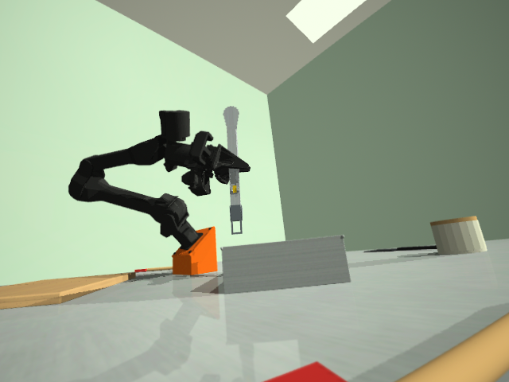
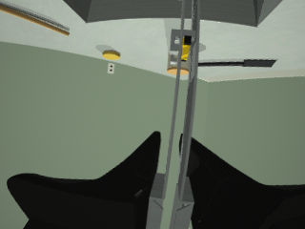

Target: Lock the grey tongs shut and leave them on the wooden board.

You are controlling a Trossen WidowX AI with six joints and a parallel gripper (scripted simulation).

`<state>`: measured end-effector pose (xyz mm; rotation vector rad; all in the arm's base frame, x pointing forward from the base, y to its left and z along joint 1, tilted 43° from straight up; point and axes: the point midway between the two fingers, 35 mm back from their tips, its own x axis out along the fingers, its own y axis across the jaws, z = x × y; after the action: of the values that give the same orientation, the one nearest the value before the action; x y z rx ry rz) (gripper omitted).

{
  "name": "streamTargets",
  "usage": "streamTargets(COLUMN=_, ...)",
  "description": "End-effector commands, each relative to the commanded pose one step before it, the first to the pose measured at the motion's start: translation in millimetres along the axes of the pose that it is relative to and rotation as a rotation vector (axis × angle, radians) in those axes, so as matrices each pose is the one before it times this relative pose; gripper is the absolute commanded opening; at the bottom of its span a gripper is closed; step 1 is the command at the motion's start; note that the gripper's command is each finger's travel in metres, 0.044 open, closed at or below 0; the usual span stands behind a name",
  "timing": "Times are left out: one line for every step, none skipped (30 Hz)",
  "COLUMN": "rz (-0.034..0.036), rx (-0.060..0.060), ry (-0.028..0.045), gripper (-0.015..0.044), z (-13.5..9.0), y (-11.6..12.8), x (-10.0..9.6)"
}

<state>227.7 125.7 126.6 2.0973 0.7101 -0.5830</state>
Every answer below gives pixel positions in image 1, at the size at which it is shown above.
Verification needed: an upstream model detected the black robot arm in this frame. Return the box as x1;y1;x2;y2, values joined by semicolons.
68;110;214;250

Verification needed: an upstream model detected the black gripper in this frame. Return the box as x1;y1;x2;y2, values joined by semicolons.
182;131;251;185

